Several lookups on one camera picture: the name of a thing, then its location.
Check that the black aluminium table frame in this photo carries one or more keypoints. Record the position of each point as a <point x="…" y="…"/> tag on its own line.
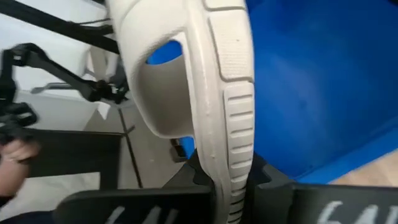
<point x="46" y="21"/>

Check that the dark low table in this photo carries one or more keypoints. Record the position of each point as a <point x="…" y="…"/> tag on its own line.
<point x="71" y="152"/>

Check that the grey slide sandal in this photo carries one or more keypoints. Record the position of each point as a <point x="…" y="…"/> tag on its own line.
<point x="217" y="93"/>

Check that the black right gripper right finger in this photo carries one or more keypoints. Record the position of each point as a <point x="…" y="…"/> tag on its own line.
<point x="311" y="205"/>

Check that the blue plastic bin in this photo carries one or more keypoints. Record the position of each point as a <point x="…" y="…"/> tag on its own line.
<point x="311" y="93"/>

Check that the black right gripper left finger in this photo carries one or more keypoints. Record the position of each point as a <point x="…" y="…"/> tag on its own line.
<point x="140" y="205"/>

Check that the person's hand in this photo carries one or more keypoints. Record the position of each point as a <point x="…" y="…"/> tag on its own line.
<point x="17" y="152"/>

